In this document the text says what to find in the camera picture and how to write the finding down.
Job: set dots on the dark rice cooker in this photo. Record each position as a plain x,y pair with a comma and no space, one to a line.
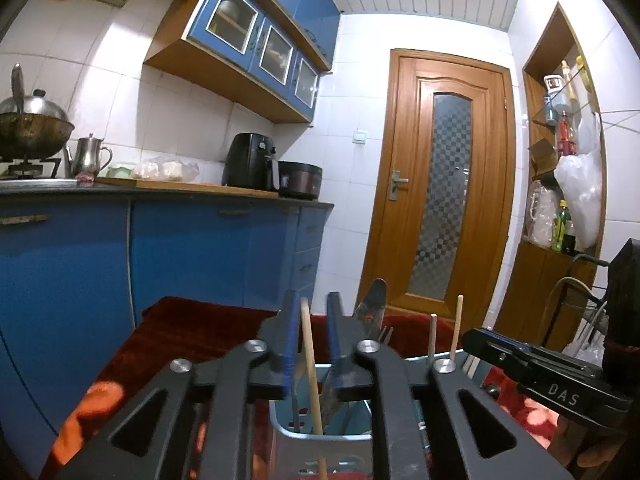
299,180

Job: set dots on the black spoon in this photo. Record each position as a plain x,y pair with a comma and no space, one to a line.
492,390

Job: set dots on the person's right hand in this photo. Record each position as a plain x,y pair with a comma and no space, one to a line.
619,453

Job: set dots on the steel kettle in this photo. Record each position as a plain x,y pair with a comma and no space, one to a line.
89,159

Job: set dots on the blue base cabinets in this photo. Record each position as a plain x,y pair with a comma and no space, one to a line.
78,268

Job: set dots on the blue wall cabinet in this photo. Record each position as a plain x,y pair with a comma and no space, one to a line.
267,55

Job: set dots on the wooden door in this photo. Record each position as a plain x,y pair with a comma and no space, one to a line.
443,201

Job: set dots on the white plastic bag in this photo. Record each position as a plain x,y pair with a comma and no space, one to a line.
580,180

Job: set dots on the wooden shelf unit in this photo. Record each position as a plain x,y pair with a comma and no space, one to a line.
540,307

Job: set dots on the light blue utensil box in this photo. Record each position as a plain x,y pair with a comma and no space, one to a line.
345,445

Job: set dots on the steel fork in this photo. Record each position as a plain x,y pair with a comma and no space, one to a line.
385,335

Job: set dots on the bamboo chopstick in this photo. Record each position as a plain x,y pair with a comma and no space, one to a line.
314,398
432,339
457,327

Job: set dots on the red floral blanket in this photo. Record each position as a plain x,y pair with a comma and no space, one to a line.
177,327

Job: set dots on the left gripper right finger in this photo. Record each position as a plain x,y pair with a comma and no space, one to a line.
430,421

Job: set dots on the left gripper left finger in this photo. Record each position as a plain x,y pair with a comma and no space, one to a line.
195,421

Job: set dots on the wok with lid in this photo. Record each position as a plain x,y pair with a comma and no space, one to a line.
31,126

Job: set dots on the black air fryer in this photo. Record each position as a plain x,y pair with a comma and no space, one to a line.
251,163

